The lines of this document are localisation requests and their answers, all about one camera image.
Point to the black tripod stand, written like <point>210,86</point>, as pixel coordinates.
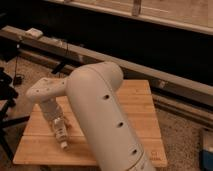
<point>8,94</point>

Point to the upper wooden shelf ledge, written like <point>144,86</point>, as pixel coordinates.
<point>193,15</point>

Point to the blue white box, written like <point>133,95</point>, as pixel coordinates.
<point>206,154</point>

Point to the wooden table board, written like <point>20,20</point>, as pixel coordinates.
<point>38,146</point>

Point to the white tube bottle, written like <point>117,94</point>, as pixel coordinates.
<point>61,133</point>

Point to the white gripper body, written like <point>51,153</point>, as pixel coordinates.
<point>52,112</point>

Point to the long grey beam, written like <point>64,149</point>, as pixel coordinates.
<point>192,90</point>

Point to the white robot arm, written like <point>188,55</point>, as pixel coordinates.
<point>91,93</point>

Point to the small white box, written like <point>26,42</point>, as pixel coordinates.
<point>34,32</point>

